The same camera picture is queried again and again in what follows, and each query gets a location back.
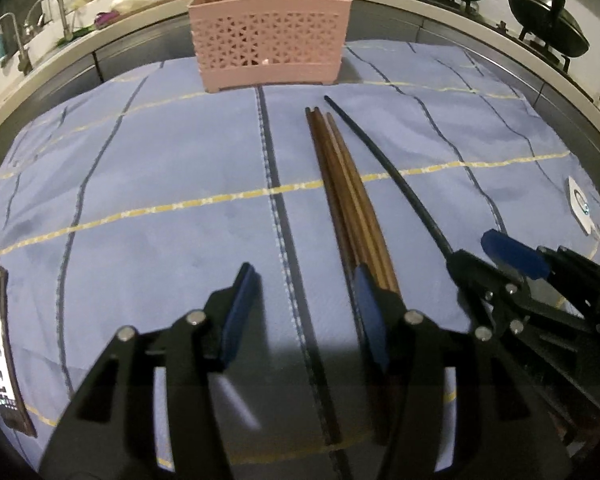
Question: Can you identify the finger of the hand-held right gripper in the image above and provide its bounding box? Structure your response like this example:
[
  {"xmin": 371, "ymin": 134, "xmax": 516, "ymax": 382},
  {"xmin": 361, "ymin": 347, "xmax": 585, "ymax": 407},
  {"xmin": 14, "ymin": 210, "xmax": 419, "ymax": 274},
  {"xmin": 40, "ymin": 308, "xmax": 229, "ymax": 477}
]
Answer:
[
  {"xmin": 446, "ymin": 248, "xmax": 532, "ymax": 342},
  {"xmin": 481, "ymin": 228, "xmax": 600, "ymax": 322}
]

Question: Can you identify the blue plaid cloth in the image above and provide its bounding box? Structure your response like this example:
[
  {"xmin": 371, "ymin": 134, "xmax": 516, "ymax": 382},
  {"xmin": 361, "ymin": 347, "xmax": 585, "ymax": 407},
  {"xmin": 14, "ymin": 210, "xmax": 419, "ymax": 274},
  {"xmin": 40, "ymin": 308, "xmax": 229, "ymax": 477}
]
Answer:
[{"xmin": 0, "ymin": 40, "xmax": 600, "ymax": 480}]

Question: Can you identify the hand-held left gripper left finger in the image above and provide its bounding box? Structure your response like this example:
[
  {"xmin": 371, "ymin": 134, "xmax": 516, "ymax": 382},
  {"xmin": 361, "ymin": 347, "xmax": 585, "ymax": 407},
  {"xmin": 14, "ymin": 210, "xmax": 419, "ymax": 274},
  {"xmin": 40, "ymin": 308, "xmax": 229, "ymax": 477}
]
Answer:
[{"xmin": 40, "ymin": 261, "xmax": 257, "ymax": 480}]

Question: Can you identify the silver kitchen faucet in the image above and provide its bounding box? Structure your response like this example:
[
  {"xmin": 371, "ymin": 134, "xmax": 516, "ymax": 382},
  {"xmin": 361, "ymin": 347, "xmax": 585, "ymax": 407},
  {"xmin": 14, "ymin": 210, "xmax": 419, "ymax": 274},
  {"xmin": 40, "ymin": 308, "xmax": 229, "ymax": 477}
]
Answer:
[
  {"xmin": 0, "ymin": 12, "xmax": 33, "ymax": 77},
  {"xmin": 24, "ymin": 0, "xmax": 76, "ymax": 43}
]

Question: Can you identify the white round tag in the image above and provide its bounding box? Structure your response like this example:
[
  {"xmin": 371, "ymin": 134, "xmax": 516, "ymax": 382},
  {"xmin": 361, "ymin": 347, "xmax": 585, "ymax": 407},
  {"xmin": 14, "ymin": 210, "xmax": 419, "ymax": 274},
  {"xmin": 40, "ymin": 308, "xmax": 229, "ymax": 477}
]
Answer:
[{"xmin": 565, "ymin": 175, "xmax": 597, "ymax": 237}]

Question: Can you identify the gas stove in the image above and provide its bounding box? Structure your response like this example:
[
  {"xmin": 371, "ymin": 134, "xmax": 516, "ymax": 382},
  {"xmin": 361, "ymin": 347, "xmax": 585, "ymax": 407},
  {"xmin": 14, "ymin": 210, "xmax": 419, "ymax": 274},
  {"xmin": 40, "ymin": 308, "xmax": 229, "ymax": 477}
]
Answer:
[{"xmin": 375, "ymin": 0, "xmax": 596, "ymax": 101}]

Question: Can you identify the pink perforated utensil basket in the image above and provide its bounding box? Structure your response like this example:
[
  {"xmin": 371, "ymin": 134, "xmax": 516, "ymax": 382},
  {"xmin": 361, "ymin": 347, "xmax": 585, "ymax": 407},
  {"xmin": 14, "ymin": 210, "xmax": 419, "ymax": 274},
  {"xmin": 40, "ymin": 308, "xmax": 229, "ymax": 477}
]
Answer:
[{"xmin": 187, "ymin": 0, "xmax": 354, "ymax": 94}]

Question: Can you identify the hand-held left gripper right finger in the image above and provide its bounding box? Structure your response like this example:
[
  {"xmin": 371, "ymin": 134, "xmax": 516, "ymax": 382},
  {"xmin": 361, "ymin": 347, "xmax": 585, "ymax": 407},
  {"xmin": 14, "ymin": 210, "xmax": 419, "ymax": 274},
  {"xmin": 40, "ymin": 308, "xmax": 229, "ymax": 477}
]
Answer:
[{"xmin": 354, "ymin": 265, "xmax": 574, "ymax": 480}]

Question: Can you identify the black chopstick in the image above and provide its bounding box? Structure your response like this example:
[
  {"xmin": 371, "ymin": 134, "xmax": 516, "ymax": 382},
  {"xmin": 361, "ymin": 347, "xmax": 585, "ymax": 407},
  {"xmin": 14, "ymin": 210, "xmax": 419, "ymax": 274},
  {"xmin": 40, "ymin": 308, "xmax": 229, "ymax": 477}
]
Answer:
[{"xmin": 323, "ymin": 95, "xmax": 455, "ymax": 258}]

